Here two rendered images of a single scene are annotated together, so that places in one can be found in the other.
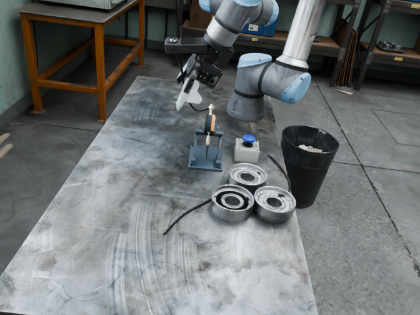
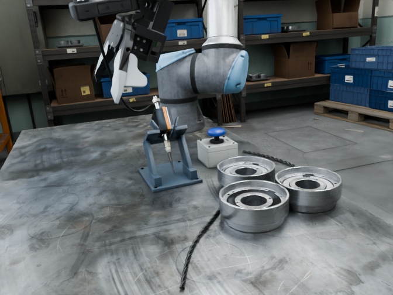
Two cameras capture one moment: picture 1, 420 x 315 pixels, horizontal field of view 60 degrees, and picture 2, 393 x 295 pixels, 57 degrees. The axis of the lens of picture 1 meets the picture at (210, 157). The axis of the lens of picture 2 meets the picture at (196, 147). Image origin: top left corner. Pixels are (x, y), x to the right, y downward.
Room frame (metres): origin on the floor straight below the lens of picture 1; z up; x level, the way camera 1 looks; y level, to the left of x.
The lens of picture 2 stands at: (0.26, 0.15, 1.08)
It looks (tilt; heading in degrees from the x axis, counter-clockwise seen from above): 18 degrees down; 344
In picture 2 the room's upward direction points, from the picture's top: 4 degrees counter-clockwise
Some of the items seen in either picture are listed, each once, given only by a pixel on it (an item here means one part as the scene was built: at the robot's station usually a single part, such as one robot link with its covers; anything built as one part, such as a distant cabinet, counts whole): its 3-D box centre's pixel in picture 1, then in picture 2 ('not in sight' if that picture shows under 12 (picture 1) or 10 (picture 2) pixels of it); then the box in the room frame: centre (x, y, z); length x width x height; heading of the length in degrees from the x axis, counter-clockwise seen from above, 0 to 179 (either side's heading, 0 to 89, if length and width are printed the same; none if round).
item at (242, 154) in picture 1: (246, 149); (216, 150); (0.99, -0.11, 0.82); 0.08 x 0.07 x 0.05; 1
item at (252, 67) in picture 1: (254, 72); (178, 72); (1.32, -0.12, 0.97); 0.13 x 0.12 x 0.14; 56
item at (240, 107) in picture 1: (247, 100); (179, 111); (1.32, -0.11, 0.85); 0.15 x 0.15 x 0.10
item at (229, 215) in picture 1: (232, 203); (253, 205); (0.72, -0.07, 0.82); 0.10 x 0.10 x 0.04
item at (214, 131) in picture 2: (247, 143); (216, 139); (0.98, -0.11, 0.85); 0.04 x 0.04 x 0.05
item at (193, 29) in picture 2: not in sight; (176, 30); (4.45, -0.93, 1.11); 0.52 x 0.38 x 0.22; 91
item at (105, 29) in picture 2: not in sight; (116, 25); (4.43, -0.27, 1.19); 0.52 x 0.42 x 0.38; 91
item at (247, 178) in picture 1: (247, 179); (245, 175); (0.83, -0.11, 0.82); 0.10 x 0.10 x 0.04
